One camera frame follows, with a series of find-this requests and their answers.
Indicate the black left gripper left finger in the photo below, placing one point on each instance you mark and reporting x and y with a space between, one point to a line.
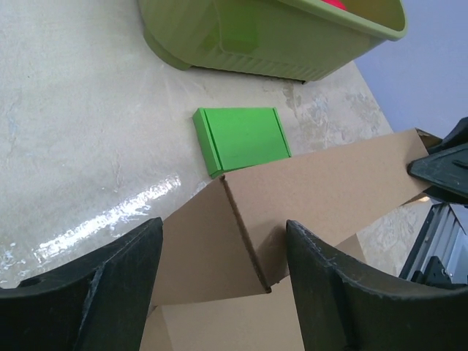
99 301

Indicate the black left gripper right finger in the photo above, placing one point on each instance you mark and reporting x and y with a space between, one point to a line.
344 304

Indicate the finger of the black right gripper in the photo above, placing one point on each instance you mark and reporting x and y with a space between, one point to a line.
445 166

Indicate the brown cardboard box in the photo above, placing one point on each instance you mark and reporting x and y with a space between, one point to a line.
222 281

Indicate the small green box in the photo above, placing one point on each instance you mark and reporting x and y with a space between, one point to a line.
238 137

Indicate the green plastic basket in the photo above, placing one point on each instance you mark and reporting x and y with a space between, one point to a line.
298 40

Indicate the red apple toy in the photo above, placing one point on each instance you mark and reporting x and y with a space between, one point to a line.
336 3

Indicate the aluminium frame rail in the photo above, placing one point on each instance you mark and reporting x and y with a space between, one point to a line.
438 257

